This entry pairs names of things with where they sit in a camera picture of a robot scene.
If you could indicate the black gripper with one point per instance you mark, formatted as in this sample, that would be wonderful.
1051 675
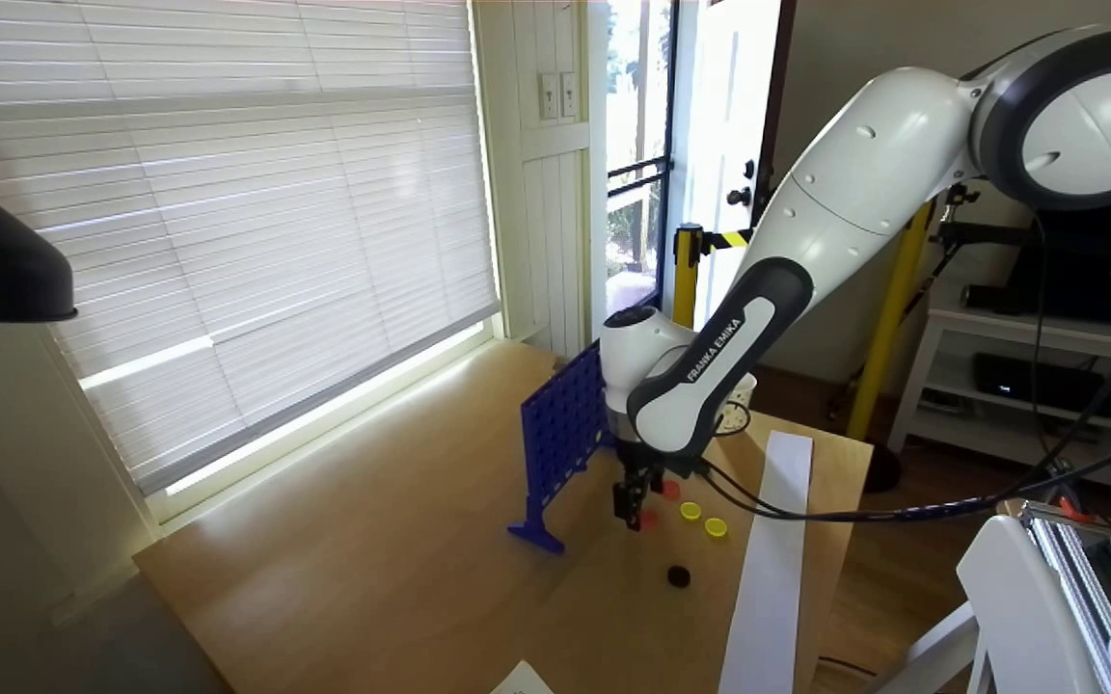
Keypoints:
637 463

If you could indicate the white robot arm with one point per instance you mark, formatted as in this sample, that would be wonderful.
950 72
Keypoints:
866 179

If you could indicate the yellow game token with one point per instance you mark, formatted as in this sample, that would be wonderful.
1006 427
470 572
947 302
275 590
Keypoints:
692 509
716 526

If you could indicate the black game token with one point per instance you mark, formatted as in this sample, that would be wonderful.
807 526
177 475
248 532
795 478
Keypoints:
676 576

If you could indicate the blue token holder grid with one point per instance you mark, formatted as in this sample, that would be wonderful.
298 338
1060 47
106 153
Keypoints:
560 437

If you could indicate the white paper strip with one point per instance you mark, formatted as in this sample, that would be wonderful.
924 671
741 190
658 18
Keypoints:
775 563

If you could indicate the white paper sheet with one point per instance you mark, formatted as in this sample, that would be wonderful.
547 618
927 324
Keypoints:
524 678

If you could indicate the yellow stand pole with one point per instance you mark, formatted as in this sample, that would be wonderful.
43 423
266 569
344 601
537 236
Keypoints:
888 333

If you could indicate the white door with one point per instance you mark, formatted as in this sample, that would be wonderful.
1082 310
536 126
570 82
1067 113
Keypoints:
722 139

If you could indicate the white shelf unit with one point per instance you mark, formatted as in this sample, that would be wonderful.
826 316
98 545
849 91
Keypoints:
1032 385

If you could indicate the black device on shelf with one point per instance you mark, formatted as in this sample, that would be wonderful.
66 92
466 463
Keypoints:
1032 380

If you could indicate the large white window blinds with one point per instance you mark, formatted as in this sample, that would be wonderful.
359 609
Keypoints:
262 218

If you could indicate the black television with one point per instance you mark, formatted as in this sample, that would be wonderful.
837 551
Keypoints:
1099 271

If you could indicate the yellow black barrier post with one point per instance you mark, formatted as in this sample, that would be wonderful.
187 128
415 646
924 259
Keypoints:
687 275

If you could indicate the white light switch plate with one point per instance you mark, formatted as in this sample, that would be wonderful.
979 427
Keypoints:
560 92

